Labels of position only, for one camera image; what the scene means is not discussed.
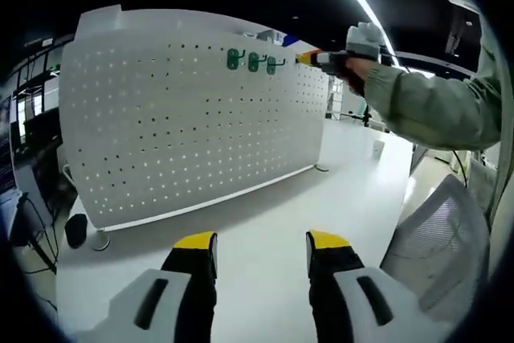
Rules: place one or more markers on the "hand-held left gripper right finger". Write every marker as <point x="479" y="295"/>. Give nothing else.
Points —
<point x="337" y="278"/>

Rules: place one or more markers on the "black tripod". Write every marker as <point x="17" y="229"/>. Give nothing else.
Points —
<point x="366" y="116"/>

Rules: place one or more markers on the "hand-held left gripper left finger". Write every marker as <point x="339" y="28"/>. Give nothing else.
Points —
<point x="188" y="278"/>

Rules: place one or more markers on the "small white object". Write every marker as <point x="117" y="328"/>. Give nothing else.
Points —
<point x="378" y="148"/>

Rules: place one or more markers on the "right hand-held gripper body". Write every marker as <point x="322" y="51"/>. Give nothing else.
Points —
<point x="365" y="42"/>

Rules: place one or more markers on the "black rounded device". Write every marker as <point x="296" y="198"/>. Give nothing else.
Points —
<point x="76" y="230"/>

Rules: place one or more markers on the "person's grey jacket torso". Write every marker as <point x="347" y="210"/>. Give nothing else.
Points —
<point x="496" y="118"/>

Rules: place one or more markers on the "white pegboard mounting plate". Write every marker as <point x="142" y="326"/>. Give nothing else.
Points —
<point x="180" y="150"/>

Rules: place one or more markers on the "light mesh office chair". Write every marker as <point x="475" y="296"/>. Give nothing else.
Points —
<point x="437" y="238"/>

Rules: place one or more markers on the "black monitor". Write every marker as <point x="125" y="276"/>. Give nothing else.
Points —
<point x="40" y="130"/>

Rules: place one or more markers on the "green hook assembly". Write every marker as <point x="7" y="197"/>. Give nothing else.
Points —
<point x="272" y="66"/>
<point x="254" y="62"/>
<point x="233" y="60"/>

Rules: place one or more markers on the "open laptop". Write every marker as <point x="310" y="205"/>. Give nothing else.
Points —
<point x="7" y="166"/>

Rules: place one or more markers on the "white box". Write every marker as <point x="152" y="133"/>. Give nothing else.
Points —
<point x="98" y="21"/>

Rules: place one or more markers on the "person's right hand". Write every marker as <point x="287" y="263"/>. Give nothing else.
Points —
<point x="357" y="76"/>

